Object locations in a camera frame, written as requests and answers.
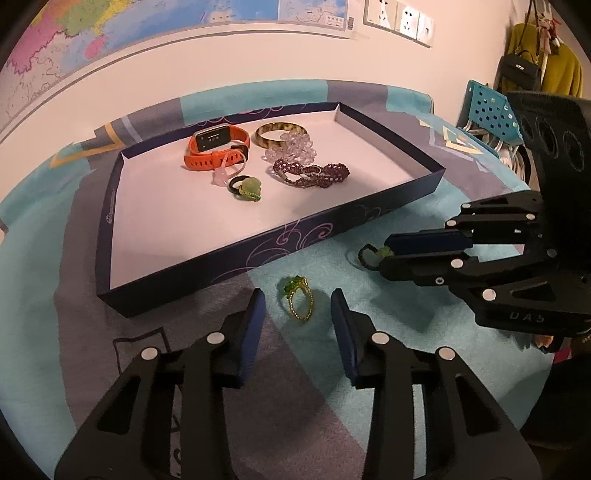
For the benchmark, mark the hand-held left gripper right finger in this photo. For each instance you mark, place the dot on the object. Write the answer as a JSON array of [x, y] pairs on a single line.
[[344, 332]]

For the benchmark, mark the mustard yellow coat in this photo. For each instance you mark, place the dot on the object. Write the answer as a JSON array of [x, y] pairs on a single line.
[[565, 69]]

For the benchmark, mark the white wall socket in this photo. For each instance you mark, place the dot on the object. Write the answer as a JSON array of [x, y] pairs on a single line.
[[427, 32], [408, 21], [381, 14]]

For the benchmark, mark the tortoiseshell bangle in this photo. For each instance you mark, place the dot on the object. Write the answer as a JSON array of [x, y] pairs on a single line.
[[265, 139]]

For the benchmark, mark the black handbag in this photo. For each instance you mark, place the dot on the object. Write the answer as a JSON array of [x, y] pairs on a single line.
[[519, 69]]

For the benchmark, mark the person's right hand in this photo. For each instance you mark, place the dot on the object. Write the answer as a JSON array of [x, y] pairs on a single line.
[[545, 342]]

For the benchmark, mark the teal and grey printed blanket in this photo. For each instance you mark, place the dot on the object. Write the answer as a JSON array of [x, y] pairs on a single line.
[[92, 323]]

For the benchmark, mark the white hanging ornament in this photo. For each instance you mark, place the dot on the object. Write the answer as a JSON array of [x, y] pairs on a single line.
[[549, 27]]

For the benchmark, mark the dark blue shallow box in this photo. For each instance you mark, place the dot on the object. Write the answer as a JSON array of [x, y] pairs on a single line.
[[184, 230]]

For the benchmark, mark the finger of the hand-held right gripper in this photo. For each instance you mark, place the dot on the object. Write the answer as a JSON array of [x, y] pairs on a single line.
[[415, 270], [425, 242]]

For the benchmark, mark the blue perforated basket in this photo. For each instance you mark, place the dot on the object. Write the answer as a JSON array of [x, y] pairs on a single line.
[[489, 110]]

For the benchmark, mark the colourful wall map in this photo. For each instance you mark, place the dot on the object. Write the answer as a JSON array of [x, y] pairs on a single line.
[[69, 37]]

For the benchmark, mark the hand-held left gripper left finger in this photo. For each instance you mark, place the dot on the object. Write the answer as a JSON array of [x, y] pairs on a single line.
[[251, 332]]

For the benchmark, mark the orange smartwatch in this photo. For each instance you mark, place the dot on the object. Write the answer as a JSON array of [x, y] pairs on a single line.
[[212, 138]]

